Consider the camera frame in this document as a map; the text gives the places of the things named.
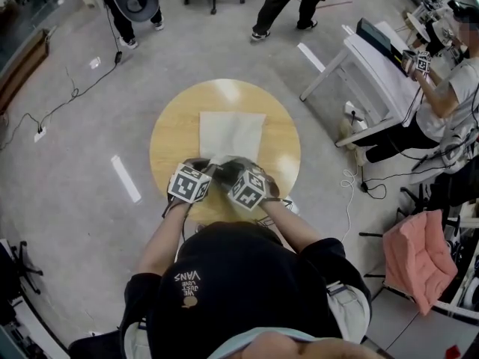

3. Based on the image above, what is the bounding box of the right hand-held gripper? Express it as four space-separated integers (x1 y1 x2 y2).
213 158 281 212

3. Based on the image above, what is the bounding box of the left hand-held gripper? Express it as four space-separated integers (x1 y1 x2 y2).
167 157 219 204

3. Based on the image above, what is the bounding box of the white cloth drawstring bag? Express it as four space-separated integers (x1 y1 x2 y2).
199 110 267 168

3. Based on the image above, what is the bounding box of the person's right forearm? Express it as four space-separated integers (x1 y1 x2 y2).
257 196 321 254

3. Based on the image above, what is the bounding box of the person's left forearm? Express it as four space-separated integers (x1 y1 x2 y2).
138 200 192 276

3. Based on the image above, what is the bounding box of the round wooden table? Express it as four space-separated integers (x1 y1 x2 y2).
149 79 302 226

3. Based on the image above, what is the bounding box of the person's black t-shirt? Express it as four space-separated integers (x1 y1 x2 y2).
119 221 371 359

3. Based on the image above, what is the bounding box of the black-legged chair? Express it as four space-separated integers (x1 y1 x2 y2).
359 185 461 313

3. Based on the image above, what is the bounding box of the person's light blue face mask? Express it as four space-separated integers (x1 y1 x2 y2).
212 327 319 359

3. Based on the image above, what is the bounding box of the white desk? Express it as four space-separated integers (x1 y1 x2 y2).
299 20 426 148

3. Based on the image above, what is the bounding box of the long black box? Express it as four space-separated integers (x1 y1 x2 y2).
355 17 411 76

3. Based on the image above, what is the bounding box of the wooden step platform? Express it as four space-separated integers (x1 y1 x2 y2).
0 28 50 114

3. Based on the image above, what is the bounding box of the black chair base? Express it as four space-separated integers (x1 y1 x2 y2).
0 240 44 313

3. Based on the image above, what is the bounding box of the pink cloth on chair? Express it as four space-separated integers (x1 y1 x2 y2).
382 210 458 316

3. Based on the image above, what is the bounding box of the black seat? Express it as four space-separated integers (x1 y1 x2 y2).
69 329 124 359

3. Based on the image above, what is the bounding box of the grey desk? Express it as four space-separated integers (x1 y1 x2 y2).
364 286 479 359

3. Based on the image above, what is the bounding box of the small round white table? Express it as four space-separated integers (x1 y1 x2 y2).
406 11 431 44

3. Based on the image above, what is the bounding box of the white floor cable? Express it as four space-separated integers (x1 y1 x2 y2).
339 168 360 242

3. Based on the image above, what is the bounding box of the black floor cable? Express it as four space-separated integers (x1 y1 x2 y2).
0 50 124 153
361 155 450 200

